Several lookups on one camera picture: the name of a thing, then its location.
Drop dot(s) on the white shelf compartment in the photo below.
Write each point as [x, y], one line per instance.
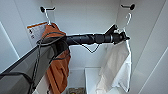
[91, 78]

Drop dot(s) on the white wardrobe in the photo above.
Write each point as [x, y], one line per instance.
[86, 20]

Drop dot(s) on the white clothes hanger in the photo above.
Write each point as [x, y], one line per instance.
[128, 20]
[49, 18]

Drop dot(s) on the black wardrobe hook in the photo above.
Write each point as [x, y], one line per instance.
[42, 9]
[132, 6]

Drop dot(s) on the white T-shirt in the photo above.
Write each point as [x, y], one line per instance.
[116, 66]

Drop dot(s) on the paper sign orange edge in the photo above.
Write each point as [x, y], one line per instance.
[35, 30]

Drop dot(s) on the orange garment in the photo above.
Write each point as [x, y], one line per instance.
[58, 75]

